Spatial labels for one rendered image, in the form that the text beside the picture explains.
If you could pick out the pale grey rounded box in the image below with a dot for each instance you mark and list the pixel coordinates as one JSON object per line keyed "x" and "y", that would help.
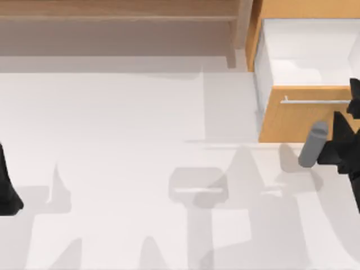
{"x": 312, "y": 146}

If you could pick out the pale wooden drawer front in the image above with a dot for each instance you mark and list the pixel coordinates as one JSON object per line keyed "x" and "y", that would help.
{"x": 298, "y": 121}

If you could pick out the drawer with pale grey inside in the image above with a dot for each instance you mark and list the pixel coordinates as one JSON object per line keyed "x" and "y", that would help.
{"x": 306, "y": 47}

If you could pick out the wooden cupboard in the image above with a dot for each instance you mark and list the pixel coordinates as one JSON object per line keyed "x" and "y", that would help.
{"x": 254, "y": 17}

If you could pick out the open wooden shelf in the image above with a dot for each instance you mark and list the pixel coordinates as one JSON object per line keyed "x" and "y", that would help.
{"x": 118, "y": 31}

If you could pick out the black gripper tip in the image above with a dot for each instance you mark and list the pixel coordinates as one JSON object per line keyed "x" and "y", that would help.
{"x": 7, "y": 191}

